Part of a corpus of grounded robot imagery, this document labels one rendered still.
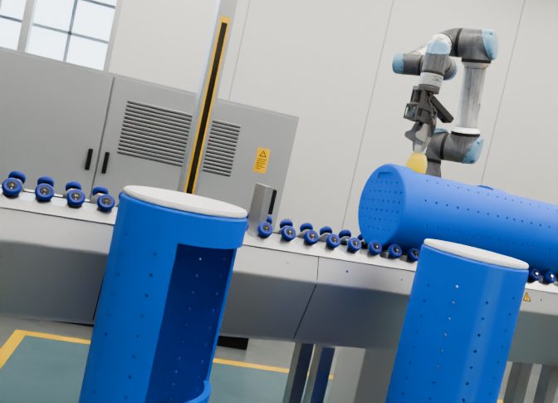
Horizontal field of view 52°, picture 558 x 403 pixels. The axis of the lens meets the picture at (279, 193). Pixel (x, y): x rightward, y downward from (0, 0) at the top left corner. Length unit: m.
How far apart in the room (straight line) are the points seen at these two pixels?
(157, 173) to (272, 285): 1.79
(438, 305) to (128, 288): 0.79
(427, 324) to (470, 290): 0.15
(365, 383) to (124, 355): 1.43
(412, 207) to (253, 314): 0.59
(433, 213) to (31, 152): 2.29
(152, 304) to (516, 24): 4.74
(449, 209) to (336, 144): 2.95
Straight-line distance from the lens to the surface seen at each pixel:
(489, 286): 1.55
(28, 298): 1.62
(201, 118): 1.99
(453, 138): 2.48
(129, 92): 3.36
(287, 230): 1.69
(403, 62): 2.14
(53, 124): 3.41
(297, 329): 1.81
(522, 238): 2.14
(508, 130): 5.45
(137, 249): 1.20
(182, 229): 1.17
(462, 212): 1.96
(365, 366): 2.47
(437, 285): 1.57
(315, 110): 4.76
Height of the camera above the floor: 1.16
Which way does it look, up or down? 3 degrees down
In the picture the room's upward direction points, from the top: 12 degrees clockwise
